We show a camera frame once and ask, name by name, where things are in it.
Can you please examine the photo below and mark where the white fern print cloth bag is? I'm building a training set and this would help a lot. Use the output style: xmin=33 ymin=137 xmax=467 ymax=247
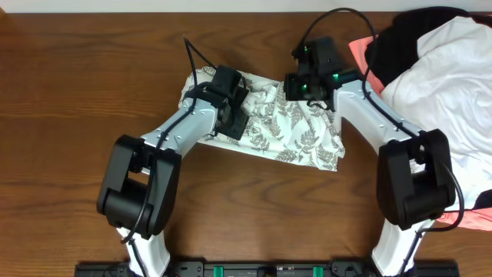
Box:
xmin=199 ymin=72 xmax=345 ymax=172

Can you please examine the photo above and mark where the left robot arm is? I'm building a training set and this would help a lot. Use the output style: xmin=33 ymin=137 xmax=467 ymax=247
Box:
xmin=97 ymin=82 xmax=248 ymax=276

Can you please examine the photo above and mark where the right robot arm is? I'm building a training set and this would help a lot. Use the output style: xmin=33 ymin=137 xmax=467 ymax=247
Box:
xmin=284 ymin=71 xmax=464 ymax=276

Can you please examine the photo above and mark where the black garment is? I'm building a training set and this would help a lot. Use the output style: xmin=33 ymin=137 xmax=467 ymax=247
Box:
xmin=364 ymin=5 xmax=492 ymax=211

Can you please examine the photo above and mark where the white garment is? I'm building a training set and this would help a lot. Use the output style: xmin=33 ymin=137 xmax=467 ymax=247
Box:
xmin=382 ymin=16 xmax=491 ymax=210

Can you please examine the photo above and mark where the pink garment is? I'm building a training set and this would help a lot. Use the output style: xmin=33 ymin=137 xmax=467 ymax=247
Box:
xmin=348 ymin=37 xmax=491 ymax=232

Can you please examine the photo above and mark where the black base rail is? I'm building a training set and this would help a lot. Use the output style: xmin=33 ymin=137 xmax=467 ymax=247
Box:
xmin=74 ymin=260 xmax=460 ymax=277

